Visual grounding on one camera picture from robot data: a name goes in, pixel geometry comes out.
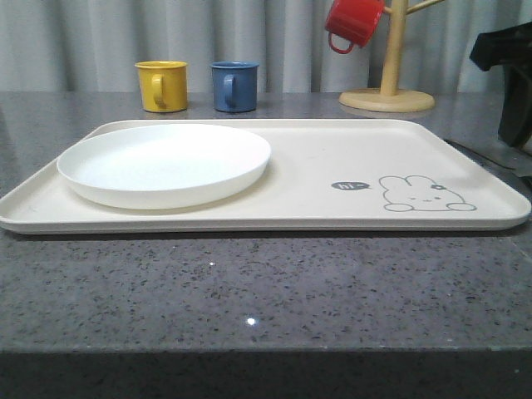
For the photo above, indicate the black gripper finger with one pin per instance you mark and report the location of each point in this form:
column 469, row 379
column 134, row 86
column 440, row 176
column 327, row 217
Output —
column 510, row 48

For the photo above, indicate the silver fork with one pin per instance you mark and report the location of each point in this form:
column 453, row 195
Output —
column 491, row 165

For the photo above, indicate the white round plate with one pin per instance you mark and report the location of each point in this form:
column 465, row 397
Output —
column 164, row 166

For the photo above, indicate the wooden mug tree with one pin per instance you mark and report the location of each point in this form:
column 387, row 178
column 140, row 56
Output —
column 389, row 97

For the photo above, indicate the red mug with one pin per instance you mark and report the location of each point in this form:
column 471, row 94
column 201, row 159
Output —
column 354, row 21

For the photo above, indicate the cream rabbit serving tray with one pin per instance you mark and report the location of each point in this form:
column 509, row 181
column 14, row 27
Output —
column 322, row 174

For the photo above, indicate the blue mug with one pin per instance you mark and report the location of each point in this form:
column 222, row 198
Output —
column 235, row 86

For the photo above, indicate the yellow mug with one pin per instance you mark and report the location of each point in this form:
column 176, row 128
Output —
column 163, row 85

